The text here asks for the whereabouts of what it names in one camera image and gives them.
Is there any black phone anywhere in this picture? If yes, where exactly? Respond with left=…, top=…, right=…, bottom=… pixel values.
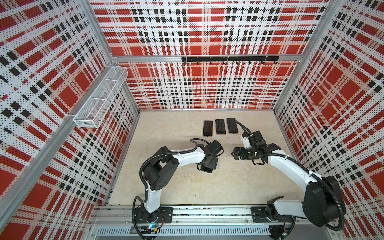
left=215, top=119, right=226, bottom=135
left=203, top=121, right=213, bottom=137
left=227, top=118, right=239, bottom=134

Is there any black textured phone case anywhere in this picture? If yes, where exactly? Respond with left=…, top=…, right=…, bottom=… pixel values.
left=200, top=166, right=214, bottom=174

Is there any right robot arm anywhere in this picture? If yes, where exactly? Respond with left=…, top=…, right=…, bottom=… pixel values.
left=232, top=131, right=347, bottom=231

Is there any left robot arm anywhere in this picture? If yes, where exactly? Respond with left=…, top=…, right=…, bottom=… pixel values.
left=132, top=138, right=224, bottom=224

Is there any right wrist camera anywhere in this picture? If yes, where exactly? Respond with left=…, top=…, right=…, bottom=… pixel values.
left=242, top=136, right=252, bottom=149

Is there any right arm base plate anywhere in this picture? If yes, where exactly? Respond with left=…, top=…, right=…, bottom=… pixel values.
left=251, top=206, right=293, bottom=224

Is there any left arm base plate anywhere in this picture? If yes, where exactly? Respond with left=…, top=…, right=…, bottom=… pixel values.
left=132, top=207, right=174, bottom=224

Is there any black hook rail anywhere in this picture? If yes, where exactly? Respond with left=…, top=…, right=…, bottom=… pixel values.
left=181, top=56, right=280, bottom=63

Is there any white wire mesh basket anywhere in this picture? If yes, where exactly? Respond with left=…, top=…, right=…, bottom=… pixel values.
left=74, top=66, right=128, bottom=129

